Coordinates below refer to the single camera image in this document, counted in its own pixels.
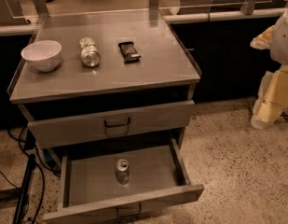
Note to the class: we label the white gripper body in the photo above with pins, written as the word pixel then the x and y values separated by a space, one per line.
pixel 283 41

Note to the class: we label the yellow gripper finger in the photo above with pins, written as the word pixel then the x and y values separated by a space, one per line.
pixel 258 119
pixel 263 40

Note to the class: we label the redbull can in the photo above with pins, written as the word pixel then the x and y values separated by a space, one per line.
pixel 122 172

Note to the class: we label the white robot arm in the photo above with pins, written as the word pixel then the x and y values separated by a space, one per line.
pixel 279 41

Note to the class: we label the closed upper grey drawer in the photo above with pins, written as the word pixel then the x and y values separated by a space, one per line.
pixel 86 128

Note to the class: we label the open lower grey drawer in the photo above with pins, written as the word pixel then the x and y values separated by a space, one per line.
pixel 90 192

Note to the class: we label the grey drawer cabinet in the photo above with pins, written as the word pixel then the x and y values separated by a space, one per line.
pixel 164 74

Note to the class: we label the black snack packet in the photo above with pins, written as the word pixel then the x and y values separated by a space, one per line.
pixel 129 52

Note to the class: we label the white ceramic bowl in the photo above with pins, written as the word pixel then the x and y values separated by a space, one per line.
pixel 44 55

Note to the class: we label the black floor bar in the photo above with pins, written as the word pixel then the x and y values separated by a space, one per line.
pixel 18 216

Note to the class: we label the black upper drawer handle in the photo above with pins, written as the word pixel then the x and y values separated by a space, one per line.
pixel 108 124

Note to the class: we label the black drawer handle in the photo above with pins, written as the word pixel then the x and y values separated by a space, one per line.
pixel 108 124
pixel 126 211

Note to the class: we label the black lower drawer handle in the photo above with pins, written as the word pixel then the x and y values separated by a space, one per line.
pixel 126 211

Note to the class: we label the white horizontal rail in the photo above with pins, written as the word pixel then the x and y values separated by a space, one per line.
pixel 28 29

